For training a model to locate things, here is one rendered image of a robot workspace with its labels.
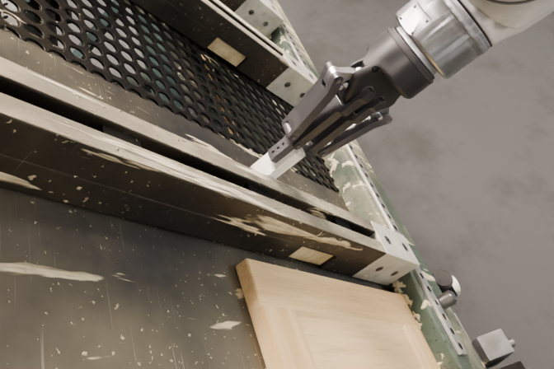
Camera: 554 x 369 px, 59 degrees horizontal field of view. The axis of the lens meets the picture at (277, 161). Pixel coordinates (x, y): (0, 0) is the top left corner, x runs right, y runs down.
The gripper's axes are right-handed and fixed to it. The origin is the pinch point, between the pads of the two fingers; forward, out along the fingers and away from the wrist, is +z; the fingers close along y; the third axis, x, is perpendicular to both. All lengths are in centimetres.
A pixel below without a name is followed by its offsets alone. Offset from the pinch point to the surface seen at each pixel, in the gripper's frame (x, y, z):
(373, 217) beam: -4.9, -37.9, 4.9
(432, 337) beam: 18.3, -37.9, 5.4
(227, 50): -36.8, -11.7, 6.5
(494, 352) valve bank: 22, -58, 3
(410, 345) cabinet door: 19.2, -31.2, 6.8
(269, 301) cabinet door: 15.2, 1.3, 6.5
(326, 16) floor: -176, -151, 12
